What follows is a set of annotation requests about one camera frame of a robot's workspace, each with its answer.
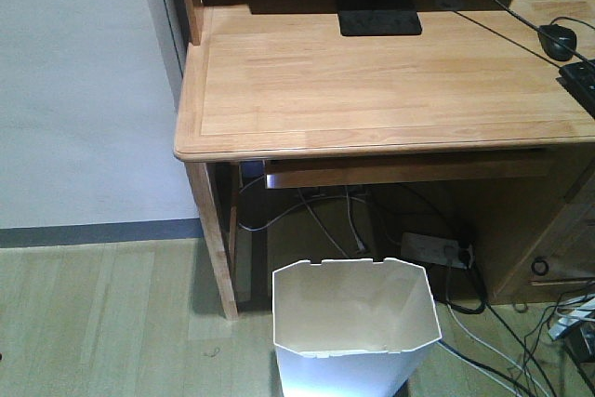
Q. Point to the white plastic trash bin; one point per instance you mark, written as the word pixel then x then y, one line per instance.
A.
pixel 352 327

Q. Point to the wooden desk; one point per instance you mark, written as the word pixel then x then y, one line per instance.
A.
pixel 472 100

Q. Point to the white power strip under desk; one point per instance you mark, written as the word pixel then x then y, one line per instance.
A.
pixel 436 250

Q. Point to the black monitor stand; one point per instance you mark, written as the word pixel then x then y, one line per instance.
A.
pixel 373 18

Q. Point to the wooden drawer cabinet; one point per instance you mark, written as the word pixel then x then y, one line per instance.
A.
pixel 561 257

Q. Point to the black computer mouse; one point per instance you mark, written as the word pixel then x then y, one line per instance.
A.
pixel 558 42

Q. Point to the black keyboard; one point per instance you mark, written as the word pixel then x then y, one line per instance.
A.
pixel 578 79

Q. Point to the white power strip right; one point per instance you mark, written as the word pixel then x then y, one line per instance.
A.
pixel 570 313

